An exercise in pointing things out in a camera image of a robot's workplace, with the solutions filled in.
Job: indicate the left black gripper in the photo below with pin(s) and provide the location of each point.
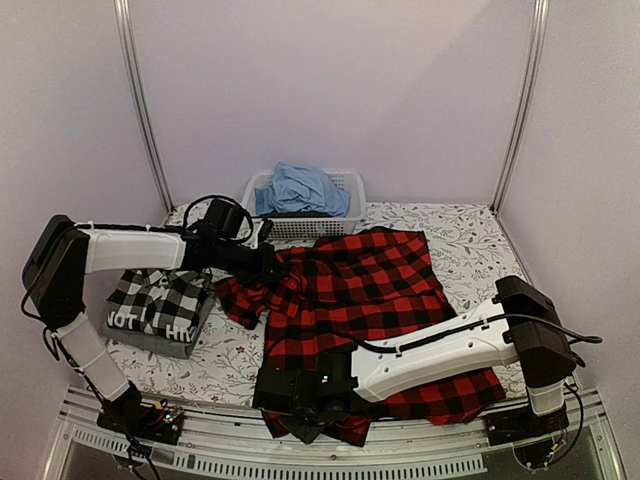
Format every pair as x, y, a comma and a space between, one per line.
266, 259

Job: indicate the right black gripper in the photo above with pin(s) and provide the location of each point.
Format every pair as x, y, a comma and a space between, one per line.
303, 432

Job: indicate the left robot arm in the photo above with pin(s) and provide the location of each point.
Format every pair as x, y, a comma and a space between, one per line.
68, 253

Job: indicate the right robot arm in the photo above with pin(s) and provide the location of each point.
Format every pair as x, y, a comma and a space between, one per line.
519, 325

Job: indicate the white plastic basket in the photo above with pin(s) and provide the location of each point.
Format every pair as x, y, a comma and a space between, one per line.
312, 225

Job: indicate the blue shirt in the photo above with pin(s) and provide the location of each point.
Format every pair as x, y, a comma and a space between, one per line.
301, 189

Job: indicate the folded black white plaid shirt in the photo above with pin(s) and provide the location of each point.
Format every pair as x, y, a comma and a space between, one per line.
163, 303

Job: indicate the folded grey shirt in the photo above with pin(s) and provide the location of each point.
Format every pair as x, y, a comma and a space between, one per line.
154, 344

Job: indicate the floral tablecloth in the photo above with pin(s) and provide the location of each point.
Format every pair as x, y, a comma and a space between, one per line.
469, 252

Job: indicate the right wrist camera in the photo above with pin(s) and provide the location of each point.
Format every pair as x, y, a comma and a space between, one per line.
285, 390

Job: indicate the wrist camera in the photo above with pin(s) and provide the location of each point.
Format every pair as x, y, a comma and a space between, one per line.
227, 220
285, 390

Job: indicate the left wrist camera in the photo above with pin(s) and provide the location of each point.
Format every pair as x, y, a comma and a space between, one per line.
227, 220

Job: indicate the aluminium front rail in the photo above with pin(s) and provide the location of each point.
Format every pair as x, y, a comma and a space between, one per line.
233, 443

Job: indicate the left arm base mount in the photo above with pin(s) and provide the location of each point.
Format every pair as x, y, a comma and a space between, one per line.
158, 422

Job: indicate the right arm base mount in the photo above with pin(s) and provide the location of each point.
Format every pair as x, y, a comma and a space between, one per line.
537, 441

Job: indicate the left aluminium post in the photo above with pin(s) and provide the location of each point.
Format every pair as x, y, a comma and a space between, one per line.
126, 34

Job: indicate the aluminium post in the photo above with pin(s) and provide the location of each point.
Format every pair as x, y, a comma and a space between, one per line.
126, 34
533, 59

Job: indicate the right aluminium post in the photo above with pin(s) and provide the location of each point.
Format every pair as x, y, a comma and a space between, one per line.
533, 59

